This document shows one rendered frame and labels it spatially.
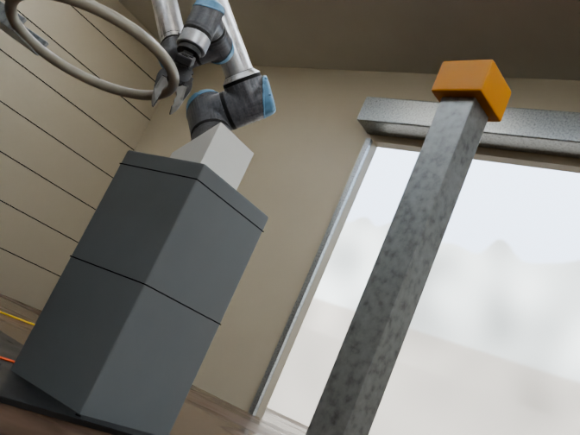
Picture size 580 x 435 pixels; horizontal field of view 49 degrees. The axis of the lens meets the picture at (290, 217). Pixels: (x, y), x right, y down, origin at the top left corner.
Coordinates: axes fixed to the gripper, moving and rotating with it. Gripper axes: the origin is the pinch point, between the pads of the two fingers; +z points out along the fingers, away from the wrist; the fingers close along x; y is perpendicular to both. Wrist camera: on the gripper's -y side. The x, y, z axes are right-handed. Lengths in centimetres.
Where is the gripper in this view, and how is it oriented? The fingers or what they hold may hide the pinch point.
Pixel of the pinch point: (163, 105)
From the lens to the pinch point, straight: 185.3
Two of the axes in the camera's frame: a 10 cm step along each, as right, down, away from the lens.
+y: -2.8, 1.9, 9.4
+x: -9.0, -4.0, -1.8
